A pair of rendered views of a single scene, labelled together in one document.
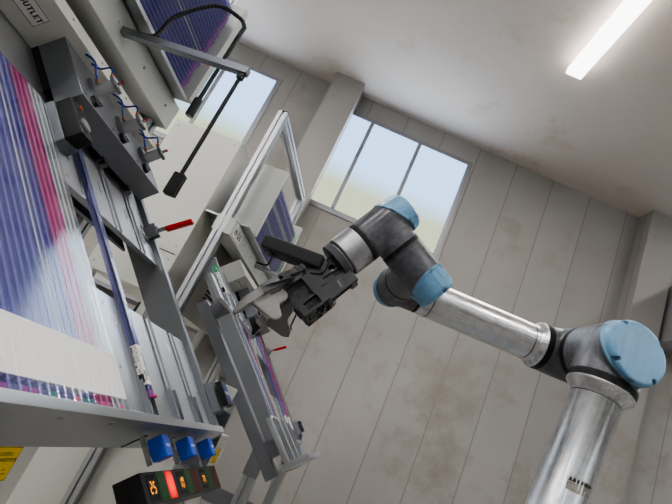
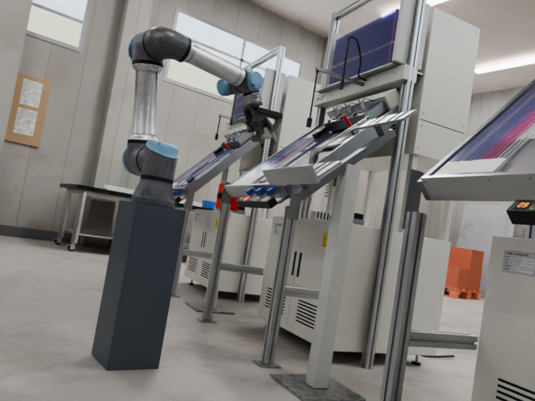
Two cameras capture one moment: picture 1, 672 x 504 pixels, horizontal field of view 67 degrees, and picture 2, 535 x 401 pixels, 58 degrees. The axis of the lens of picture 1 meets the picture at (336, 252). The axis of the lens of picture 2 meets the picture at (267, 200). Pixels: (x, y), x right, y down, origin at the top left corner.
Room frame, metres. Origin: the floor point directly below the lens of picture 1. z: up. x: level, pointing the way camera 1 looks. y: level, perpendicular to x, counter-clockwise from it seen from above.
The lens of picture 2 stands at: (2.60, -1.17, 0.52)
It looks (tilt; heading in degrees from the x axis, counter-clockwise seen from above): 4 degrees up; 143
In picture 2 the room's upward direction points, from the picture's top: 9 degrees clockwise
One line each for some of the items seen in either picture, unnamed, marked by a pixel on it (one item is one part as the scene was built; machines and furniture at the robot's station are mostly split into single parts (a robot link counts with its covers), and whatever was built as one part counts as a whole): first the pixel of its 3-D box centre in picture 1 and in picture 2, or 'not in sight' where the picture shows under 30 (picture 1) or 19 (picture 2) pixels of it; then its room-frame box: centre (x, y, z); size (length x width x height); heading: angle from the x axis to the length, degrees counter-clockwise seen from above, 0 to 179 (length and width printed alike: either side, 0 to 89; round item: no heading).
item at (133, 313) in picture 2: not in sight; (138, 282); (0.99, -0.47, 0.28); 0.18 x 0.18 x 0.55; 88
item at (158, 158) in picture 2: not in sight; (159, 159); (0.99, -0.47, 0.72); 0.13 x 0.12 x 0.14; 4
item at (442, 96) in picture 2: not in sight; (410, 194); (0.91, 1.08, 0.86); 0.70 x 0.67 x 1.72; 169
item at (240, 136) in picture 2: not in sight; (227, 208); (-0.60, 0.84, 0.66); 1.01 x 0.73 x 1.31; 79
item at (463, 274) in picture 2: not in sight; (434, 267); (-2.12, 6.01, 0.39); 1.33 x 0.99 x 0.79; 1
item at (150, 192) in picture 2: not in sight; (154, 191); (0.99, -0.47, 0.60); 0.15 x 0.15 x 0.10
